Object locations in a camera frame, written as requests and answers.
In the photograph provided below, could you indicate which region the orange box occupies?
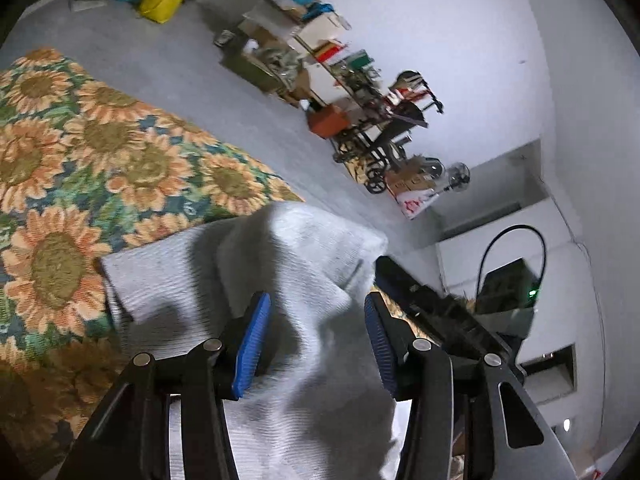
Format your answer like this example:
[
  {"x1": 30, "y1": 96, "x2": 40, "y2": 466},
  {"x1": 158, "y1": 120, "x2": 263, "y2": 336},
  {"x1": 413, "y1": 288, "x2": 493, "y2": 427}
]
[{"x1": 306, "y1": 104, "x2": 352, "y2": 140}]

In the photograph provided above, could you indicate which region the electric fan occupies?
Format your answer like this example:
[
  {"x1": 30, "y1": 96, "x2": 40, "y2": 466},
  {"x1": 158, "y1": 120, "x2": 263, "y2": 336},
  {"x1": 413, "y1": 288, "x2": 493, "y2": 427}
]
[
  {"x1": 444, "y1": 161, "x2": 472, "y2": 194},
  {"x1": 414, "y1": 156, "x2": 446, "y2": 182}
]

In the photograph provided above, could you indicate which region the sunflower print blanket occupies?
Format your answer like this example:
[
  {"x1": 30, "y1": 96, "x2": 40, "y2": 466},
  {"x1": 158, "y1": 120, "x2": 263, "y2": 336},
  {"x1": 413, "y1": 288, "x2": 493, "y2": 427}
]
[{"x1": 0, "y1": 47, "x2": 307, "y2": 480}]

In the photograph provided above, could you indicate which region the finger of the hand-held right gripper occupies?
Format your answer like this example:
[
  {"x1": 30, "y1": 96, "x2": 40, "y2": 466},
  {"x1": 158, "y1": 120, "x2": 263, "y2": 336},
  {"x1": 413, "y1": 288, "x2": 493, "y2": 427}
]
[{"x1": 374, "y1": 255, "x2": 527, "y2": 377}]

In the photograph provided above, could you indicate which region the green crate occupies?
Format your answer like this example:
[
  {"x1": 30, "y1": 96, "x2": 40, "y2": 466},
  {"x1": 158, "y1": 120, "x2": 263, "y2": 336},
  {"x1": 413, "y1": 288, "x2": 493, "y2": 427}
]
[{"x1": 221, "y1": 46, "x2": 282, "y2": 94}]

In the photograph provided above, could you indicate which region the grey knit sweater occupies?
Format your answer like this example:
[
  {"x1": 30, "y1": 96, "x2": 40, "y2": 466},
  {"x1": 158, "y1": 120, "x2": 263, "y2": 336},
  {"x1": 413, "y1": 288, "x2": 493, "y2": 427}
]
[{"x1": 100, "y1": 201, "x2": 411, "y2": 480}]

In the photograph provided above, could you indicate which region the cardboard box stack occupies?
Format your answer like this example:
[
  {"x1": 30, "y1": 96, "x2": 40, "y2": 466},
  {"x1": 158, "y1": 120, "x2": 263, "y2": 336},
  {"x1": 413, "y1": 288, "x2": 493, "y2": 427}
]
[{"x1": 237, "y1": 0, "x2": 352, "y2": 63}]

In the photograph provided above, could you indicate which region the yellow bag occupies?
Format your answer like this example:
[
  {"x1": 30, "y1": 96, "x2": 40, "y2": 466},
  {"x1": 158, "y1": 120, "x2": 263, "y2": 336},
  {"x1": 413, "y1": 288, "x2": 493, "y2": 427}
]
[{"x1": 138, "y1": 0, "x2": 189, "y2": 25}]

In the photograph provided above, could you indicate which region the white red bag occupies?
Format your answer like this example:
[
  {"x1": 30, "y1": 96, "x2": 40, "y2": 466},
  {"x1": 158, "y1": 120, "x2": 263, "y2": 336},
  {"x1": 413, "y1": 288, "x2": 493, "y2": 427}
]
[{"x1": 397, "y1": 187, "x2": 441, "y2": 221}]

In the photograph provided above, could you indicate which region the black stroller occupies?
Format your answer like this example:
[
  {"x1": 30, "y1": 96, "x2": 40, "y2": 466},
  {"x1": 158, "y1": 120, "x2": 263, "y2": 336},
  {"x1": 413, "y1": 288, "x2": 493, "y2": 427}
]
[{"x1": 331, "y1": 70, "x2": 446, "y2": 196}]

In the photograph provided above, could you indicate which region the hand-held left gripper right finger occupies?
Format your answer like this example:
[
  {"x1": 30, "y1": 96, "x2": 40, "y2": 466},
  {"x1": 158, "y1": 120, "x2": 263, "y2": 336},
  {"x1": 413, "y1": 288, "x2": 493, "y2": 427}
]
[{"x1": 362, "y1": 291, "x2": 581, "y2": 480}]

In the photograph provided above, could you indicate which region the black cable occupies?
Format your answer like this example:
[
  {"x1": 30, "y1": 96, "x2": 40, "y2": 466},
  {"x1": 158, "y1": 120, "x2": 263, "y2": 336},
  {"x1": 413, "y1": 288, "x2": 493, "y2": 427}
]
[{"x1": 474, "y1": 224, "x2": 549, "y2": 312}]

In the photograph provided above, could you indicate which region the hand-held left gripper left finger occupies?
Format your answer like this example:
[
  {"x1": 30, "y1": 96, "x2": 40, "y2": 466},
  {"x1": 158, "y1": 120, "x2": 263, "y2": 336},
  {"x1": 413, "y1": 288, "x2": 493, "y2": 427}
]
[{"x1": 57, "y1": 290, "x2": 273, "y2": 480}]

